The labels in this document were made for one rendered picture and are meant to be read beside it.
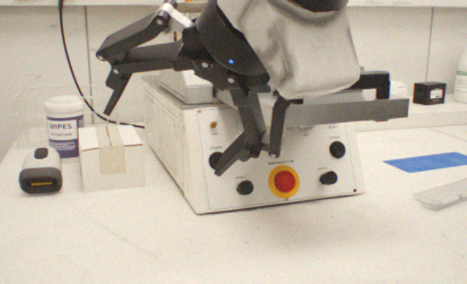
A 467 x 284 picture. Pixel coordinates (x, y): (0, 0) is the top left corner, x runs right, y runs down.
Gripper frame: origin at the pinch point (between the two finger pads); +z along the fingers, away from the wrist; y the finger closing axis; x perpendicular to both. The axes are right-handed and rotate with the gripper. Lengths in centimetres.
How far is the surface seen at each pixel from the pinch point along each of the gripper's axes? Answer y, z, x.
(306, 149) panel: -26.9, 24.1, -28.0
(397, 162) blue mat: -54, 33, -46
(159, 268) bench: -9.0, 21.3, 6.3
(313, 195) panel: -31.6, 26.3, -21.1
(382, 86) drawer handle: -24.1, -1.6, -23.4
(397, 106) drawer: -28.0, -0.2, -23.0
